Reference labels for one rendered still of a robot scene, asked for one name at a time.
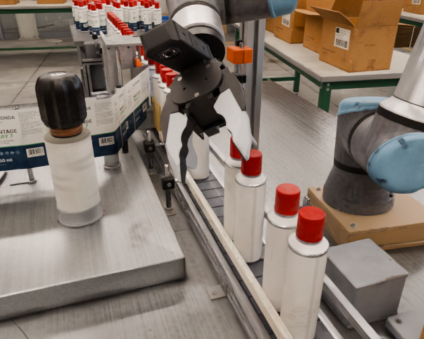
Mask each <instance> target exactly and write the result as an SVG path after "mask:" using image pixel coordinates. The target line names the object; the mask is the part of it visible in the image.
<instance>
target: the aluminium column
mask: <svg viewBox="0 0 424 339"><path fill-rule="evenodd" d="M265 26H266V19H261V20H253V21H249V22H240V39H239V40H243V41H244V45H245V46H248V47H250V48H252V49H253V53H252V63H246V64H244V72H243V73H244V74H245V75H246V83H243V88H244V91H245V103H246V109H247V112H248V117H249V119H250V130H251V134H252V136H253V137H254V139H255V141H256V143H257V145H256V146H254V145H253V144H252V146H251V149H256V150H258V146H259V134H260V110H261V97H262V74H263V62H264V38H265Z"/></svg>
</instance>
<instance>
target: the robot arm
mask: <svg viewBox="0 0 424 339"><path fill-rule="evenodd" d="M166 5H167V8H168V17H169V20H168V21H166V22H162V23H161V24H158V25H155V26H154V27H152V29H149V31H148V32H146V33H144V34H142V35H140V36H139V37H140V40H141V43H142V46H143V50H144V53H145V56H146V57H147V58H149V59H151V60H153V61H155V62H157V63H160V64H162V65H164V66H166V67H168V68H170V69H173V70H175V71H177V72H179V73H180V74H179V75H177V76H175V77H174V80H173V82H172V84H171V85H170V86H169V88H170V94H167V95H166V102H165V104H164V107H163V109H162V113H161V118H160V123H161V128H162V136H163V140H164V143H165V146H166V152H167V155H168V159H169V162H170V166H171V168H172V171H173V173H174V175H175V176H176V179H177V180H178V182H179V183H180V184H185V179H186V171H187V168H190V169H192V170H195V169H196V167H197V154H196V153H195V150H194V147H193V145H192V134H193V131H194V132H195V133H196V134H197V135H198V136H199V137H200V138H201V139H202V140H204V139H205V138H204V133H205V134H206V135H207V136H208V137H211V136H213V135H216V134H218V133H220V130H219V128H221V127H223V126H226V128H227V129H228V131H229V132H230V133H231V134H232V140H233V141H232V142H233V144H234V145H235V147H236V149H237V150H238V151H239V153H240V155H241V156H242V158H243V159H244V161H248V160H249V157H250V150H251V146H252V144H253V145H254V146H256V145H257V143H256V141H255V139H254V137H253V136H252V134H251V130H250V119H249V117H248V112H247V109H246V103H245V91H244V88H243V87H242V85H241V83H240V82H239V81H238V79H237V78H236V77H235V76H234V75H233V74H232V72H231V71H230V70H229V68H228V67H226V66H225V65H224V63H223V61H222V60H223V59H224V56H225V36H224V33H223V26H222V25H228V24H236V23H240V22H249V21H253V20H261V19H266V18H271V17H272V18H277V17H278V16H282V15H288V14H291V13H293V12H294V11H295V9H296V7H297V0H166ZM184 113H185V114H186V116H185V115H184ZM422 188H424V23H423V26H422V28H421V31H420V33H419V35H418V38H417V40H416V43H415V45H414V47H413V49H412V52H411V54H410V57H409V59H408V61H407V63H406V66H405V68H404V71H403V72H402V75H401V77H400V80H399V82H398V85H397V86H396V89H395V91H394V94H393V95H392V96H391V97H390V98H386V97H354V98H346V99H344V100H342V101H341V102H340V104H339V111H338V113H337V131H336V139H335V147H334V162H333V167H332V169H331V171H330V173H329V175H328V177H327V179H326V182H325V184H324V187H323V193H322V197H323V200H324V202H325V203H326V204H327V205H328V206H330V207H332V208H334V209H336V210H338V211H341V212H344V213H348V214H352V215H362V216H372V215H380V214H383V213H386V212H388V211H389V210H391V209H392V207H393V206H394V198H395V193H397V194H409V193H413V192H417V191H418V190H420V189H422Z"/></svg>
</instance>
